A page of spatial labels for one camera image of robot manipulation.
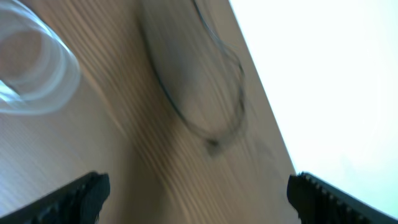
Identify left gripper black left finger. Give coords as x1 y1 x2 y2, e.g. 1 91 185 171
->
1 172 110 224

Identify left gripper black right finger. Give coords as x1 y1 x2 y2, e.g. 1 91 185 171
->
287 172 397 224

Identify long black cable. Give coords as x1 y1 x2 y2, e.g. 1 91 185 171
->
149 0 248 156

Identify white USB cable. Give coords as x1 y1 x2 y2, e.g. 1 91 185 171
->
0 0 82 116

